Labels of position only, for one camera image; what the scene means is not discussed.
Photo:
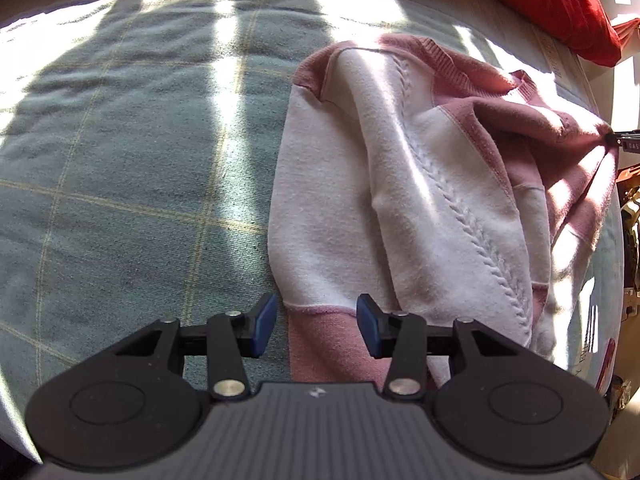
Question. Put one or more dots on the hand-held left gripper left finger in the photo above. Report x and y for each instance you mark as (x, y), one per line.
(262, 327)

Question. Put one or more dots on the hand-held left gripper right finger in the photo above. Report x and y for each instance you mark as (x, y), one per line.
(369, 327)

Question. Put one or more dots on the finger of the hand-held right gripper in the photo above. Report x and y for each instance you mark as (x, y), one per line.
(625, 140)

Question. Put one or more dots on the pink and white knit sweater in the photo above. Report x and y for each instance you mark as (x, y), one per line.
(425, 185)

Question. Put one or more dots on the wooden rack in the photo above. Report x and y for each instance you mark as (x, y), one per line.
(631, 174)

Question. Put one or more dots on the red pillow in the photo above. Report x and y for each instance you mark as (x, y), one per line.
(550, 0)

